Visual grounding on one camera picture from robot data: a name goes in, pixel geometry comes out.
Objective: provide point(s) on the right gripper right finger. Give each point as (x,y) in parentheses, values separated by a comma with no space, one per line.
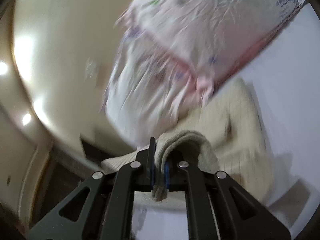
(219,208)

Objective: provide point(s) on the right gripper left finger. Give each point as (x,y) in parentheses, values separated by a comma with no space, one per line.
(101,206)

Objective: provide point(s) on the beige knit sweater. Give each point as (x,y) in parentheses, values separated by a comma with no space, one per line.
(225,135)

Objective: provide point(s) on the pink floral pillow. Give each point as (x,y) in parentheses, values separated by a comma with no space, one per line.
(214,38)
(150,89)

